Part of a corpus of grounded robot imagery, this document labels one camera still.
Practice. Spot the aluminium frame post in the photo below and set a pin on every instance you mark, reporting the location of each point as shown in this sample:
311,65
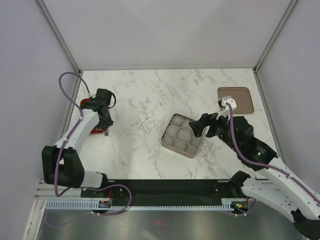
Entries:
275,34
57,34

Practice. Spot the left aluminium frame post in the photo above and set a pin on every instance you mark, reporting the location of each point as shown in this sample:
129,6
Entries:
57,34

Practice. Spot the rose gold box lid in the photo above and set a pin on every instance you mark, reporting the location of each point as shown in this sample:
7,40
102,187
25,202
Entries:
242,97

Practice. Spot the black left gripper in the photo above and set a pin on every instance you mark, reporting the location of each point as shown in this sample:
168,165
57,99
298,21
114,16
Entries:
108,123

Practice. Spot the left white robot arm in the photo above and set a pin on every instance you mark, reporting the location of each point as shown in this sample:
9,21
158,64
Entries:
61,162

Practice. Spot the red rectangular tray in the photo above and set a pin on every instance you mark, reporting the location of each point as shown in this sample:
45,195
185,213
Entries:
95,130

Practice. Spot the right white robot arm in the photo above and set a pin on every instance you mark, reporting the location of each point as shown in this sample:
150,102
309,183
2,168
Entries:
296,201

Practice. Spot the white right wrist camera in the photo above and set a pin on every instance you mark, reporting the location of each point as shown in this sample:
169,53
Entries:
226,104

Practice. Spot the white slotted cable duct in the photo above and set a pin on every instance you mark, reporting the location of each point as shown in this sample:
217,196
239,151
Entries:
98,205

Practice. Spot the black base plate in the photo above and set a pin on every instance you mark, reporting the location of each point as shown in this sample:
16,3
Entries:
177,192

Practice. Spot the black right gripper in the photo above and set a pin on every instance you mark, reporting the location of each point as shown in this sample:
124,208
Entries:
206,119

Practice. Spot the rose gold chocolate box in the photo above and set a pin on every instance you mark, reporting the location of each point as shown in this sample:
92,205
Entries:
179,137

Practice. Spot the right aluminium frame post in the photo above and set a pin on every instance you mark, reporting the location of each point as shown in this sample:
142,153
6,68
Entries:
275,34

